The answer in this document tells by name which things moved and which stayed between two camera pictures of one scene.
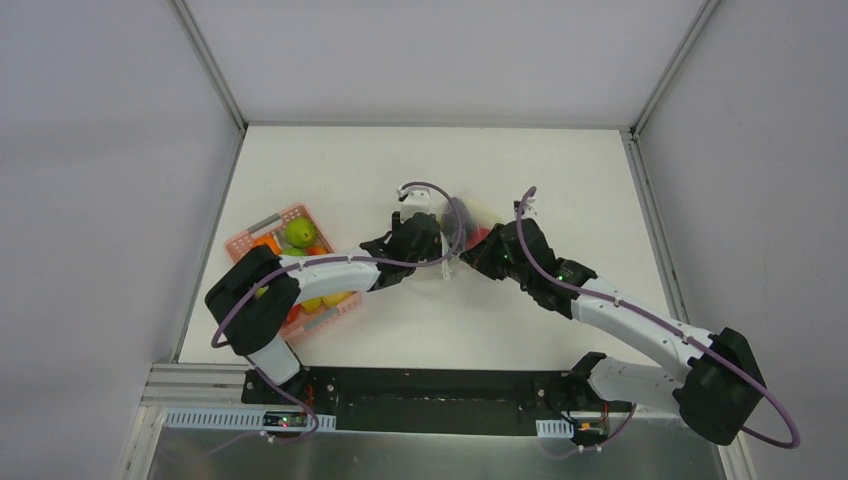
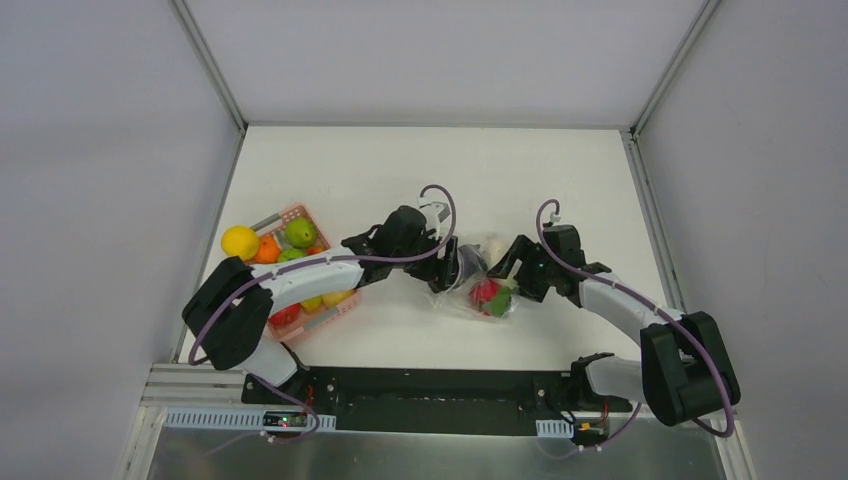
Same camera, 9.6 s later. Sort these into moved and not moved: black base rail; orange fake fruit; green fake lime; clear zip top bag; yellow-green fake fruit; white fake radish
Moved: clear zip top bag; white fake radish
Not moved: green fake lime; yellow-green fake fruit; black base rail; orange fake fruit
